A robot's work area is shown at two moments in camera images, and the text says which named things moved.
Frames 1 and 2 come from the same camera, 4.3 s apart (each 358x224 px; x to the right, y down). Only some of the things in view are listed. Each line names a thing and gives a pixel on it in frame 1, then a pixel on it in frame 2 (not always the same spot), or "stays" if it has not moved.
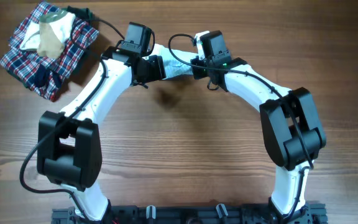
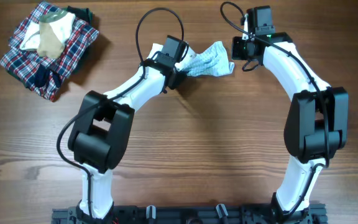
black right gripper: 197,73 -> 235,53
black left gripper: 157,69 -> 179,76
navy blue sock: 42,77 stays
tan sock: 50,44 stays
